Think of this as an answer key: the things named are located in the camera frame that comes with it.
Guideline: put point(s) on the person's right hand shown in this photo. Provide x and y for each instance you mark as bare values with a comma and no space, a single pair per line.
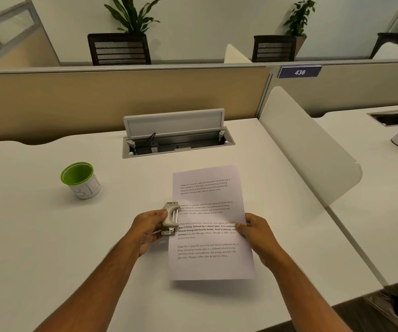
261,238

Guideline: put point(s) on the person's left hand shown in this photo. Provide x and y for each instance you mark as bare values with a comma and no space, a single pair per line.
145,228

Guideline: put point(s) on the person's right thumb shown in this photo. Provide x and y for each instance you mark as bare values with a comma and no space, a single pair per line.
242,229

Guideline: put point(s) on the person's left thumb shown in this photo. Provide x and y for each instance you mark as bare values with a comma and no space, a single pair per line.
157,214

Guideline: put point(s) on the beige hole punch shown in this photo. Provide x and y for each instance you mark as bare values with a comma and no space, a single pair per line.
168,217

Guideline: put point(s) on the printed white paper sheet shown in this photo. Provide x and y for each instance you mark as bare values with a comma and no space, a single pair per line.
209,261

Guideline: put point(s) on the person's right forearm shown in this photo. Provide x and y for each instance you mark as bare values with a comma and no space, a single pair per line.
302,293

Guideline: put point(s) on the person's left forearm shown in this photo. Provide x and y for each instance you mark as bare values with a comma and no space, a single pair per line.
91,293

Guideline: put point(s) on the white cup with green rim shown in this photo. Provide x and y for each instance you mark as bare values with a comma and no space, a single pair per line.
85,190

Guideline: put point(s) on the white rounded desk divider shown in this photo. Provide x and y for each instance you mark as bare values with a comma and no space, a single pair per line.
306,145

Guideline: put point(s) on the long beige partition panel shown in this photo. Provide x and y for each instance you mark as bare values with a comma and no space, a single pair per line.
81,100

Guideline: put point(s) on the grey shoe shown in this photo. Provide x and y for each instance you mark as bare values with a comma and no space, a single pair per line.
380,302

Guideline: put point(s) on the blue number label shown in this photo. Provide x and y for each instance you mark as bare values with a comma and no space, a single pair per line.
299,72

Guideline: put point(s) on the wide black mesh chair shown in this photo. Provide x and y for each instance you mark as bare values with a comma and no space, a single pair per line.
119,50

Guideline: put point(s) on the small white desk divider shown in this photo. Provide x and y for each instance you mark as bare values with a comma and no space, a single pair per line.
235,55

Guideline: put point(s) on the beige partition panel with label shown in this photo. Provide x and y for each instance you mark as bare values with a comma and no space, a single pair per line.
358,88

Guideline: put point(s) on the narrow black mesh chair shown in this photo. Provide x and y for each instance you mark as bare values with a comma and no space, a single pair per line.
274,48

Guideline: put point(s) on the broad-leaf green potted plant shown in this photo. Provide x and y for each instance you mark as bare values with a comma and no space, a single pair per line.
131,15

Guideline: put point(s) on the small-leaf green potted plant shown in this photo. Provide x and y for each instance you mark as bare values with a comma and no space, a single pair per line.
301,17

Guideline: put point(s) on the black chair with armrest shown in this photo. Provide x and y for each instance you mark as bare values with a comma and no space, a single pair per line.
382,39

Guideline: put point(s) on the glass partition with grey frame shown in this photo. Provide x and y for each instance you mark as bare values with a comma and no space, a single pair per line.
15,41

